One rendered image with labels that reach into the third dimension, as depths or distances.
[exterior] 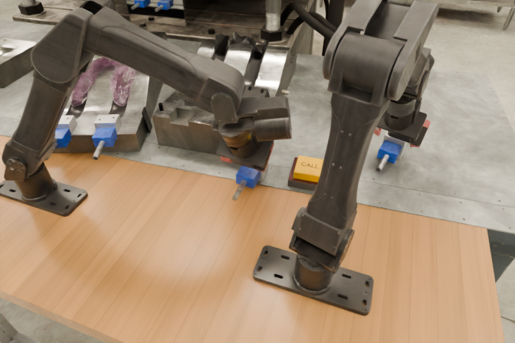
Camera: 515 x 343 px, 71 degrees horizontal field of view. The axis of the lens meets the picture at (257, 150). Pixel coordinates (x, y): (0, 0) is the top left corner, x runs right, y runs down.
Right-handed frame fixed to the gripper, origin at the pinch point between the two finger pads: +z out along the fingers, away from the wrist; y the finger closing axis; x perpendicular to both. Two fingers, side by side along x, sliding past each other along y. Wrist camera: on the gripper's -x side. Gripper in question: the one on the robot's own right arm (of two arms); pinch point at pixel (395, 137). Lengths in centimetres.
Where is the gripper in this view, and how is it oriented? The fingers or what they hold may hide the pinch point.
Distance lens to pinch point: 92.2
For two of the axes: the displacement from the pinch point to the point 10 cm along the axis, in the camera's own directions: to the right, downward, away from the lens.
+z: 2.7, 4.2, 8.6
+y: -8.3, -3.6, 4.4
